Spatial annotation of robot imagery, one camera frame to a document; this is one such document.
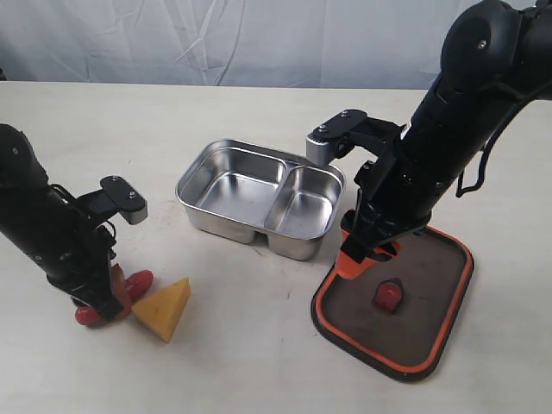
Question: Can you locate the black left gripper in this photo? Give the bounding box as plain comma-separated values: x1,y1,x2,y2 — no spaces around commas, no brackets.
47,202,132,322

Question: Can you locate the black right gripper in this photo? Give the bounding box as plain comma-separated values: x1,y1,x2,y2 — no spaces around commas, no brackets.
336,129,457,279

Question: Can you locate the red toy sausage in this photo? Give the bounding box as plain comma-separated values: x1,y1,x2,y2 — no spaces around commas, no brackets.
74,270,154,328

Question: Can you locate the yellow toy cheese wedge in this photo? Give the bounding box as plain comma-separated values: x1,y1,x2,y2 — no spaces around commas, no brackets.
132,278,191,343

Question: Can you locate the transparent lid with orange valve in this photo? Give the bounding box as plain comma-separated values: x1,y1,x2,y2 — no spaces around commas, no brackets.
310,227,474,383

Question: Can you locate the stainless steel lunch box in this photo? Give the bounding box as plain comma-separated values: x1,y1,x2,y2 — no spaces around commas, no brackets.
175,139,346,261

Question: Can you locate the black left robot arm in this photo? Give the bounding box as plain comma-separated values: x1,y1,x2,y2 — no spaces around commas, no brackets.
1,124,132,322

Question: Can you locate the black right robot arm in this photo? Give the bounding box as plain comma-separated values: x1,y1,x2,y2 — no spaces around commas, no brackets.
335,1,551,279

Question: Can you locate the grey backdrop cloth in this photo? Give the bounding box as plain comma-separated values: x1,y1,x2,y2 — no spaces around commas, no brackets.
1,1,468,89

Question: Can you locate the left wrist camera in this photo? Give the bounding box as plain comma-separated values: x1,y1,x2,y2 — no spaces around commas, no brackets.
100,175,148,225

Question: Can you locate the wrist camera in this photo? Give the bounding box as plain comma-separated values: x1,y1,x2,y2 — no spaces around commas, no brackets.
305,109,367,166
100,175,148,225

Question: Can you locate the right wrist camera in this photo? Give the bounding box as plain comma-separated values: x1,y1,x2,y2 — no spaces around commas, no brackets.
305,109,367,166

